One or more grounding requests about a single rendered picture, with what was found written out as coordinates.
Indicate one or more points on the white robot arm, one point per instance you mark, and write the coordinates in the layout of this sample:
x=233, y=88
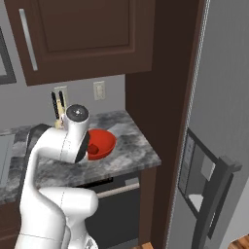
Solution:
x=52, y=207

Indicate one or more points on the red bowl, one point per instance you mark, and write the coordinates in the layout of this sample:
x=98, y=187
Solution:
x=105, y=141

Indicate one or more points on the small dark red food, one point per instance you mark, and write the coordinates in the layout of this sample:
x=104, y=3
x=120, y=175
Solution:
x=94, y=149

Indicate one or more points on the dark brown tall panel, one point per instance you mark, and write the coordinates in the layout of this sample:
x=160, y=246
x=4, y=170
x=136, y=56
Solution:
x=159, y=81

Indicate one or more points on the beige knife block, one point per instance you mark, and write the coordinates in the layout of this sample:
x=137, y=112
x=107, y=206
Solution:
x=60, y=112

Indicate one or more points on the black dishwasher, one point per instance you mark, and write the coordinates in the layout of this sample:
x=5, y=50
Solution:
x=120, y=214

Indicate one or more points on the dark brown cupboard door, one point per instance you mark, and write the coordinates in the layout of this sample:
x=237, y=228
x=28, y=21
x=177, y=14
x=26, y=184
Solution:
x=90, y=35

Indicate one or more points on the grey fridge door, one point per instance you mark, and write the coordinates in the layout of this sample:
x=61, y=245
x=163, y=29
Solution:
x=220, y=81

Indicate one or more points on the grey framed appliance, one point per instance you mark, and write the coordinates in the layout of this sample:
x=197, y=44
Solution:
x=6, y=61

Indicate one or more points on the dark brown base cupboard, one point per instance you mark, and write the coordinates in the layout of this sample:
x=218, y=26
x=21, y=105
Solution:
x=8, y=223

